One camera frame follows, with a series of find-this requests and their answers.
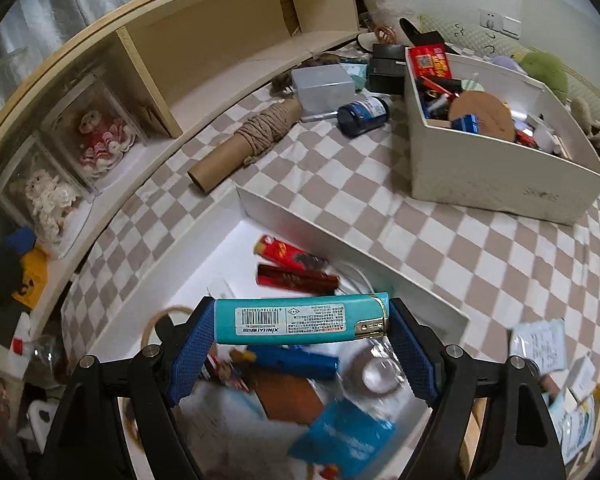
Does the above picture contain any brown furry cloth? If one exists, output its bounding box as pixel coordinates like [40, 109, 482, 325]
[270, 54, 342, 97]

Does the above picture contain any yellow box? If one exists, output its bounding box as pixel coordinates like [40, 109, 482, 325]
[11, 249, 49, 311]

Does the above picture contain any small white box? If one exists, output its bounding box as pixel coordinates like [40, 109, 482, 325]
[570, 352, 597, 392]

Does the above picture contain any dark plush toy blue cap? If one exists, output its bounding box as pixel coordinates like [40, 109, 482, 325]
[0, 227, 38, 318]

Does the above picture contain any white medicine sachet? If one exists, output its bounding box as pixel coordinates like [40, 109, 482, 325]
[509, 319, 567, 376]

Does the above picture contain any red patterned lighter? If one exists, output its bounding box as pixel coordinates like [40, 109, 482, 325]
[253, 234, 331, 273]

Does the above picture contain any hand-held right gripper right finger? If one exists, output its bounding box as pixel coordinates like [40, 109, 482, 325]
[390, 298, 566, 480]

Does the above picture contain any beige plush toy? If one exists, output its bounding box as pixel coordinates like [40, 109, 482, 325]
[571, 96, 600, 153]

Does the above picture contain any grey plastic box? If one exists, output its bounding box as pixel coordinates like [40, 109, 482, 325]
[291, 64, 357, 123]

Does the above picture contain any purple plush toy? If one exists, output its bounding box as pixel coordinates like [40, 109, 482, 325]
[490, 55, 525, 75]

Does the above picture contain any round cork coaster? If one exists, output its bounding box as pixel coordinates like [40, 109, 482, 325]
[450, 91, 517, 142]

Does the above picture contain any dark blue bottle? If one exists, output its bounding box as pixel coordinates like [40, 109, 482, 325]
[337, 95, 393, 138]

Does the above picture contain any teal lighter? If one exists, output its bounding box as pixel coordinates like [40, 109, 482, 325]
[214, 292, 392, 346]

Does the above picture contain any green plush toy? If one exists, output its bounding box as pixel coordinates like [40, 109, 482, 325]
[521, 50, 570, 104]

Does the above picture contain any blue sachet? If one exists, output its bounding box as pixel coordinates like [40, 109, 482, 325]
[287, 399, 397, 479]

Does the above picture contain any brown leather piece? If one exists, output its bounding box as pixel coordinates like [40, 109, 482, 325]
[252, 375, 327, 427]

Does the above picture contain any teal tissue pack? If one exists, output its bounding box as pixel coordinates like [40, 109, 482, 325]
[341, 57, 371, 92]

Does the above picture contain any black angular pouch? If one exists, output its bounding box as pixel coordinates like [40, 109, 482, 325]
[399, 17, 448, 56]

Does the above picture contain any dark red lighter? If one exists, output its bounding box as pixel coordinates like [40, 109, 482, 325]
[256, 264, 342, 295]

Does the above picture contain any blue lighter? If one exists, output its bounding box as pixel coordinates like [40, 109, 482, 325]
[246, 344, 341, 381]

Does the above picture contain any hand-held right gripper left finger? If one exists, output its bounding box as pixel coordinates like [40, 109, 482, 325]
[40, 298, 216, 480]

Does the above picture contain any red snack packet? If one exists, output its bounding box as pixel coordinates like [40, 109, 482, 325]
[409, 45, 453, 81]

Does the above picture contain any white-dressed bunny doll case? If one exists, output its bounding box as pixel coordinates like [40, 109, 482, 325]
[0, 135, 98, 261]

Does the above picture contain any translucent tape roll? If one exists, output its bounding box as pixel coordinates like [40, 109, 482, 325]
[341, 347, 408, 398]

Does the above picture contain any wooden shelf unit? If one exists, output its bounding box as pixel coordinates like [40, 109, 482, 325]
[0, 0, 366, 341]

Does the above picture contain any white shallow box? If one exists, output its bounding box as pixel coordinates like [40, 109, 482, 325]
[62, 185, 471, 480]

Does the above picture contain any red-dressed bear doll case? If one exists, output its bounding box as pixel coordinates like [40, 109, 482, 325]
[40, 75, 148, 196]

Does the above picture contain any round panda coaster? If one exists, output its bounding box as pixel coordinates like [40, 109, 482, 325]
[141, 304, 197, 356]

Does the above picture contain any plastic bottle red cap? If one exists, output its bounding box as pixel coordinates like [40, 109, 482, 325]
[10, 332, 75, 390]

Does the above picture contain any cardboard tube with twine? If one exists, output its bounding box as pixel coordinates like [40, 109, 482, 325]
[187, 99, 303, 193]

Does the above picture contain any white shoe box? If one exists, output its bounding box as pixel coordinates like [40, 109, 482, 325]
[404, 46, 600, 226]

